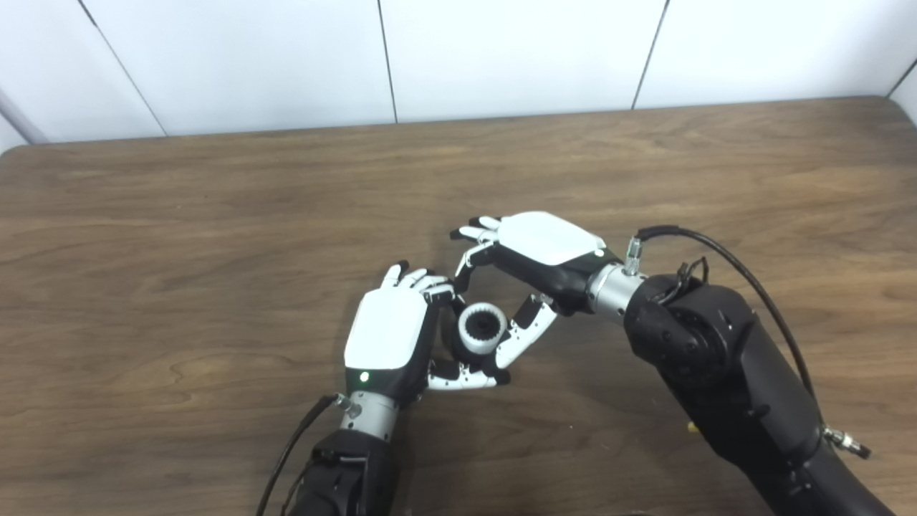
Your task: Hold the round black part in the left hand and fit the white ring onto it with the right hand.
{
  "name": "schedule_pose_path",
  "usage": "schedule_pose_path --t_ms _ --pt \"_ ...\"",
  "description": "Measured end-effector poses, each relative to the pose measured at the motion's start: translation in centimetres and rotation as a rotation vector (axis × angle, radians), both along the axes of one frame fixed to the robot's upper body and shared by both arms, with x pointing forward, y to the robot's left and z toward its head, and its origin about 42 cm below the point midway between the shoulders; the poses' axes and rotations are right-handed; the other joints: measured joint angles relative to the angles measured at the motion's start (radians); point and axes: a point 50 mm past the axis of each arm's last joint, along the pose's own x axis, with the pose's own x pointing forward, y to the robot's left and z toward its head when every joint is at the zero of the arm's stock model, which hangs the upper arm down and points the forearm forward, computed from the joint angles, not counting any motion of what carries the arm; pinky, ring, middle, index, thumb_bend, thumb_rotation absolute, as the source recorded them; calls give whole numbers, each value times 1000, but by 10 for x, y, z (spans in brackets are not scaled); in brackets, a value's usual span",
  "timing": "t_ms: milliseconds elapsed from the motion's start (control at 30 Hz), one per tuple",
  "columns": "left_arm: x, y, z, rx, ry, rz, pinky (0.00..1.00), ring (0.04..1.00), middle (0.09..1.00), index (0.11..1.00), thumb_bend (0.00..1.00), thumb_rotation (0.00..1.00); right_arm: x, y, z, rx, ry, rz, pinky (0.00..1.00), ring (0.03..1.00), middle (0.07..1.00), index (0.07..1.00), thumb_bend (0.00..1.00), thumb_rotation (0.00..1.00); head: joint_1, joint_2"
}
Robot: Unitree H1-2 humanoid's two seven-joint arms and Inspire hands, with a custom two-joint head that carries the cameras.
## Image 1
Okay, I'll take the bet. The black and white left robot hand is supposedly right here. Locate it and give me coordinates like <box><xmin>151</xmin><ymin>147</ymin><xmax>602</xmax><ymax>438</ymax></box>
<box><xmin>344</xmin><ymin>261</ymin><xmax>513</xmax><ymax>409</ymax></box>

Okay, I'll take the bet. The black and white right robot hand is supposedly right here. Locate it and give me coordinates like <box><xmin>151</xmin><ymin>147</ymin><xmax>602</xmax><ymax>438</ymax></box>
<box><xmin>450</xmin><ymin>211</ymin><xmax>624</xmax><ymax>370</ymax></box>

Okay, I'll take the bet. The white plastic ring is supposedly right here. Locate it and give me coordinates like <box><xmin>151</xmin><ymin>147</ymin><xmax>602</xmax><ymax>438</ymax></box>
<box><xmin>458</xmin><ymin>302</ymin><xmax>509</xmax><ymax>355</ymax></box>

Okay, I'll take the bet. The round black plastic part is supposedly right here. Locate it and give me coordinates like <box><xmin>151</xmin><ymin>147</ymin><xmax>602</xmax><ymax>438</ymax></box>
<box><xmin>443</xmin><ymin>297</ymin><xmax>502</xmax><ymax>359</ymax></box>

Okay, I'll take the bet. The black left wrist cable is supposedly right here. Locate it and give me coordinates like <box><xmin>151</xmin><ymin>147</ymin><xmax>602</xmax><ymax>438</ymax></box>
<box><xmin>256</xmin><ymin>393</ymin><xmax>363</xmax><ymax>516</ymax></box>

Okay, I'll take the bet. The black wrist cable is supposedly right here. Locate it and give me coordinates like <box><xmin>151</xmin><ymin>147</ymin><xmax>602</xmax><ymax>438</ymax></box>
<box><xmin>625</xmin><ymin>225</ymin><xmax>871</xmax><ymax>459</ymax></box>
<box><xmin>256</xmin><ymin>393</ymin><xmax>363</xmax><ymax>516</ymax></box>

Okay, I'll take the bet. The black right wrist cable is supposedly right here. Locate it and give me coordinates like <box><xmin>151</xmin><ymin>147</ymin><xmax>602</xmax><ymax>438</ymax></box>
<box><xmin>625</xmin><ymin>225</ymin><xmax>871</xmax><ymax>459</ymax></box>

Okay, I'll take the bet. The grey wall corner trim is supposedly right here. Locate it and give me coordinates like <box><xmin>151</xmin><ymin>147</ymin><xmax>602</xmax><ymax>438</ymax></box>
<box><xmin>0</xmin><ymin>86</ymin><xmax>51</xmax><ymax>144</ymax></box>

